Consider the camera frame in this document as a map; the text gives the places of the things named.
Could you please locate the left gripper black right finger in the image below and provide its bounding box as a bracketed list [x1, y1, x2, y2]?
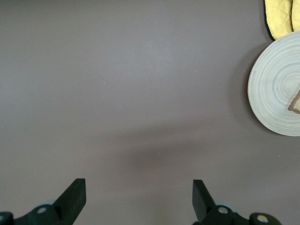
[192, 180, 249, 225]

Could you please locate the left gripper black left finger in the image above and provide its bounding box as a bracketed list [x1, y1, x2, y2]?
[14, 178, 86, 225]

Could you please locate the toast bread slice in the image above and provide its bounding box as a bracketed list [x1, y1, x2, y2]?
[287, 90, 300, 115]

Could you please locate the round light wooden plate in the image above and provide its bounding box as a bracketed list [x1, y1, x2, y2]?
[247, 30, 300, 137]

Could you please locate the brown table cover sheet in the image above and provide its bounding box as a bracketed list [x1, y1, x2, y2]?
[0, 0, 300, 225]

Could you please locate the yellow quilted oven mitt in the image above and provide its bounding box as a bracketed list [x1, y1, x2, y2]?
[262, 0, 300, 40]

